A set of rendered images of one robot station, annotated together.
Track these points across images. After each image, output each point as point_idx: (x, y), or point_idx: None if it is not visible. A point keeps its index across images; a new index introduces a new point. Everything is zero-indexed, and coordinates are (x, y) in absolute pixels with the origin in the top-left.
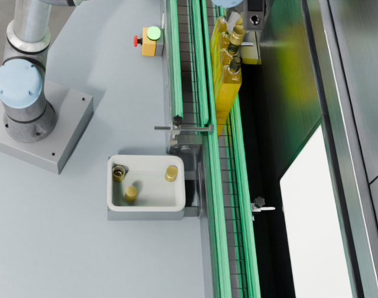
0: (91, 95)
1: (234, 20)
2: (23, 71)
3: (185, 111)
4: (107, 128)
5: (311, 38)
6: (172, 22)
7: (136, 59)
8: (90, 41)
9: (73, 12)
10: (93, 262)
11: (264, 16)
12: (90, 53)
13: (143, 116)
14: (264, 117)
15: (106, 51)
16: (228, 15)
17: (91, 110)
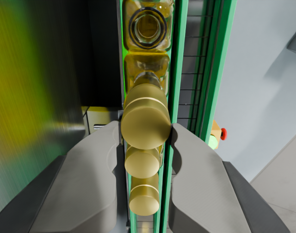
0: (281, 69)
1: (193, 169)
2: None
3: (200, 18)
4: (277, 22)
5: None
6: None
7: (220, 115)
8: (262, 133)
9: (268, 161)
10: None
11: (4, 207)
12: (266, 120)
13: (229, 42)
14: (74, 15)
15: (249, 123)
16: (252, 200)
17: (294, 45)
